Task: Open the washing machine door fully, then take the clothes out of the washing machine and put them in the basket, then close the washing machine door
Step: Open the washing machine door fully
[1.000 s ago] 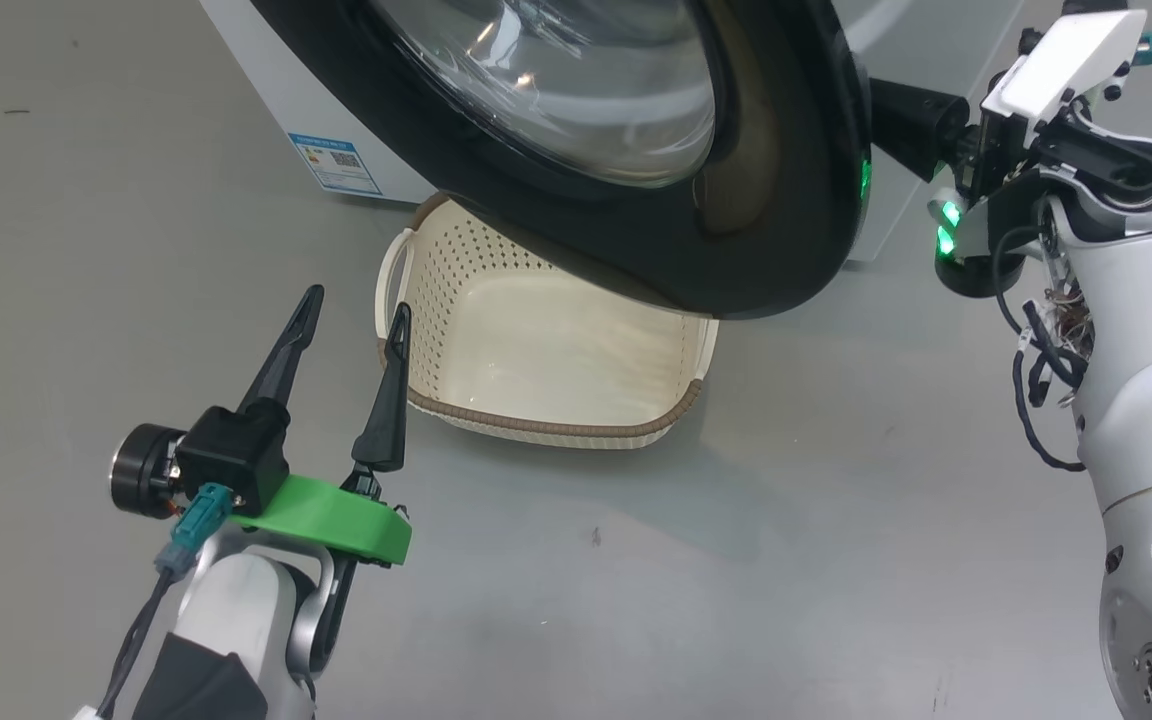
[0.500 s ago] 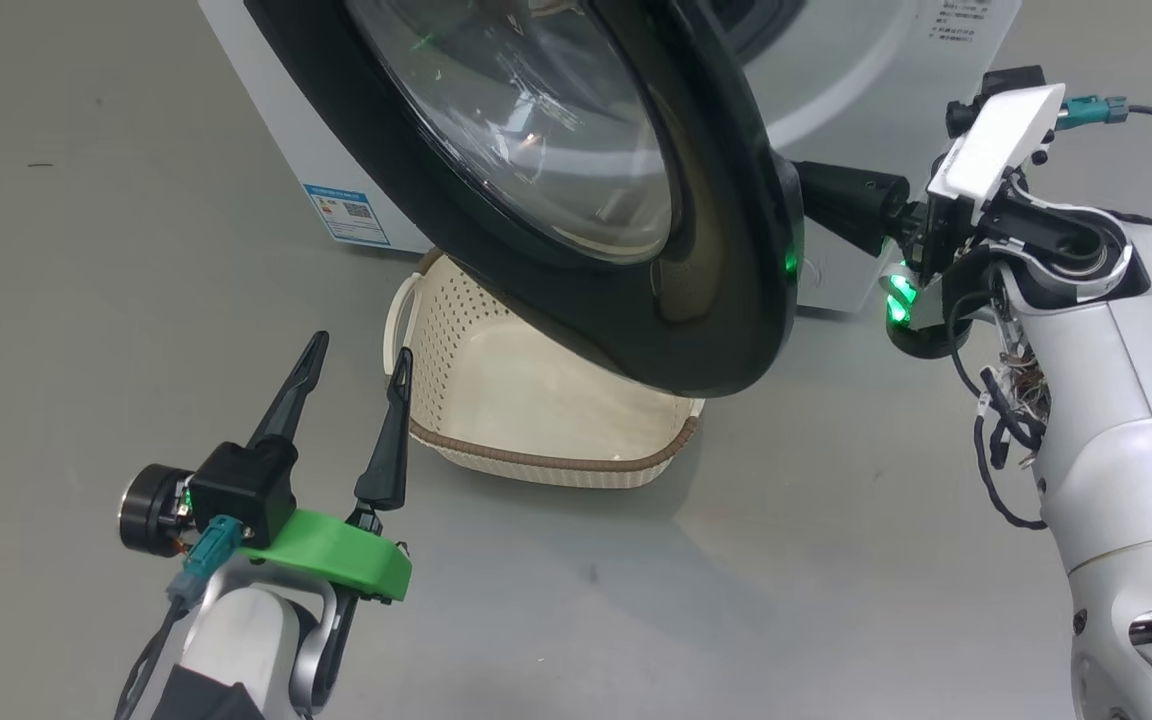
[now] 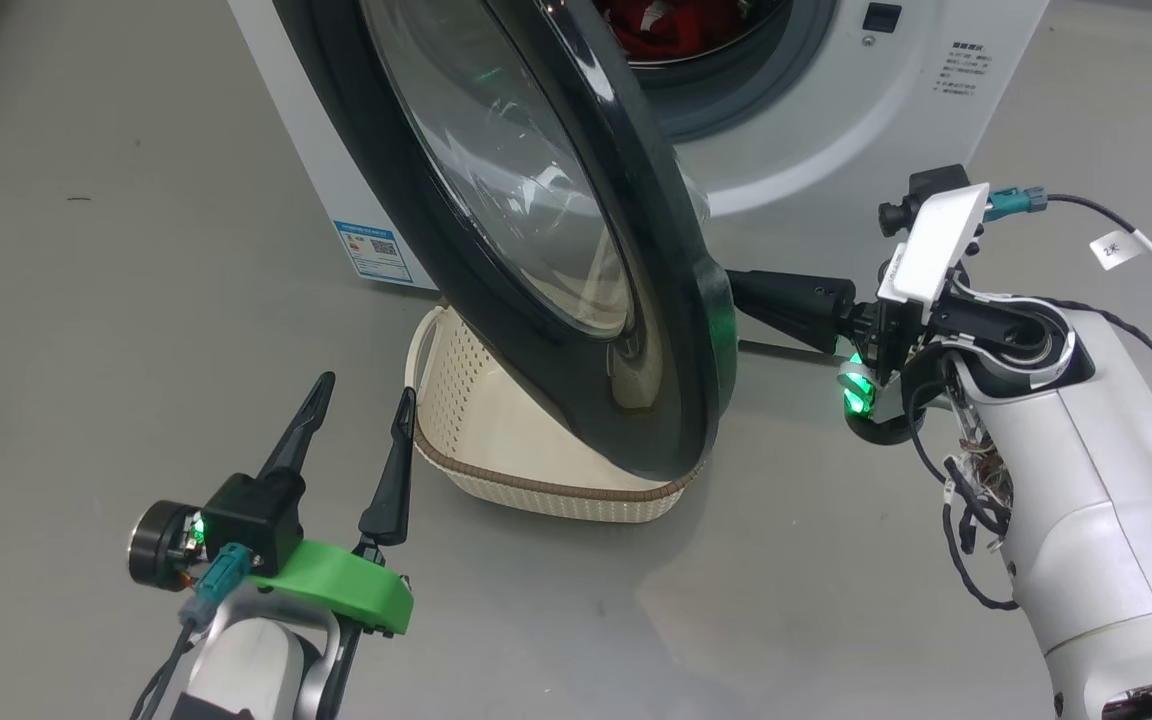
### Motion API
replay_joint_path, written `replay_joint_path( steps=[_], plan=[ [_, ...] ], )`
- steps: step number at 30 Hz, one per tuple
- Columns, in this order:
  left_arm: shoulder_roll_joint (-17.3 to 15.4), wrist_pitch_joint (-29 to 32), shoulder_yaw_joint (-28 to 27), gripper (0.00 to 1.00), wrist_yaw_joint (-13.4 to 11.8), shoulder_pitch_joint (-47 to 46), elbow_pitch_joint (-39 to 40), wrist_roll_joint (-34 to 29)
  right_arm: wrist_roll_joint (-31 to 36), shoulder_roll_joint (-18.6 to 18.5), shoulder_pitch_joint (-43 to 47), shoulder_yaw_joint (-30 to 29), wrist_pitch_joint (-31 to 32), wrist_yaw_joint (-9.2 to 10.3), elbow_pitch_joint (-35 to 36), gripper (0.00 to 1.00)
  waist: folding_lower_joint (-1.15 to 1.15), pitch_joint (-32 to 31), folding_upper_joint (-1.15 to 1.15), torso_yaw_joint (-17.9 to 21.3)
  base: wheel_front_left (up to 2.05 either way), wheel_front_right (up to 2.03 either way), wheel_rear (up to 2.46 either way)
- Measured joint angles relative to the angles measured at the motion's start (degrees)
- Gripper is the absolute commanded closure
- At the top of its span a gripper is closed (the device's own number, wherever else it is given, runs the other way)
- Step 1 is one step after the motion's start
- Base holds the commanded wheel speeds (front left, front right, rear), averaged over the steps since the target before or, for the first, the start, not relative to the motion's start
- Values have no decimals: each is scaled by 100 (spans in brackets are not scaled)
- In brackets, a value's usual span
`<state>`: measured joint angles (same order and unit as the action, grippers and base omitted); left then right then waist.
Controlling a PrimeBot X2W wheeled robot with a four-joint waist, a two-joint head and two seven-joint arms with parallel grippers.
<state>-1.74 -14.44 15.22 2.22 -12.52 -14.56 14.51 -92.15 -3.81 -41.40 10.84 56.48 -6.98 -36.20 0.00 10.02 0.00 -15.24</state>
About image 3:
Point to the white front-load washing machine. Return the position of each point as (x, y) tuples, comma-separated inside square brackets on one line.
[(836, 150)]

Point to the cream perforated laundry basket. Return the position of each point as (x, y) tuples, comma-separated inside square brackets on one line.
[(496, 440)]

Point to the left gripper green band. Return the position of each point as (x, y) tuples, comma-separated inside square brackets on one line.
[(346, 590)]

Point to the red basketball jersey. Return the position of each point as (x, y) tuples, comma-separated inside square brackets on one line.
[(656, 35)]

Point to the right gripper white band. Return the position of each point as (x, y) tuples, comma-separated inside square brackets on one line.
[(926, 250)]

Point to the grey rubber door seal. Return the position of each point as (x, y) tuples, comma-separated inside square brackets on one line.
[(736, 100)]

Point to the blue energy label sticker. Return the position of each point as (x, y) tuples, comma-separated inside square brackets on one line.
[(374, 250)]

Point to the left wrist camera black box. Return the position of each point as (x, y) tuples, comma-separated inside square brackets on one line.
[(256, 515)]

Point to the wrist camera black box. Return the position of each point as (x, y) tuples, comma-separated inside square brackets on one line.
[(256, 515), (936, 180)]

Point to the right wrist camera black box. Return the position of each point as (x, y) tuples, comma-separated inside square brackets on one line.
[(936, 180)]

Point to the black round glass washer door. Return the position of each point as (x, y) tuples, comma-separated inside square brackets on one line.
[(676, 300)]

